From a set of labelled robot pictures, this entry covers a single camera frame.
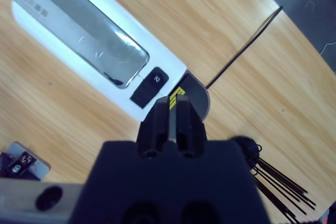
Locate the silver coffee machine lever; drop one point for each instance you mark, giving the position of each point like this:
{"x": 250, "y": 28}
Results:
{"x": 78, "y": 24}

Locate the white camera mount dark post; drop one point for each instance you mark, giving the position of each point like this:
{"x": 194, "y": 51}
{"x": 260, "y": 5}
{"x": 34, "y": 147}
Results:
{"x": 23, "y": 162}

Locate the clear water tank black lid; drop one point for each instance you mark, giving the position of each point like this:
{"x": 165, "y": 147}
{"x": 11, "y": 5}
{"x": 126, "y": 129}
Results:
{"x": 197, "y": 95}

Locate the white capsule coffee machine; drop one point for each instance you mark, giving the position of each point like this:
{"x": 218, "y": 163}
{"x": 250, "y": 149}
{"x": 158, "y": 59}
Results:
{"x": 86, "y": 58}

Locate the black capsule holder with rods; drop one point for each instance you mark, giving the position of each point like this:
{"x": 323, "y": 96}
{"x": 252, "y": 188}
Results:
{"x": 275, "y": 179}

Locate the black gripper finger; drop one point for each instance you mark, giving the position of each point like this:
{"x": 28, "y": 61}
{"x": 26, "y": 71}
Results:
{"x": 190, "y": 127}
{"x": 155, "y": 127}

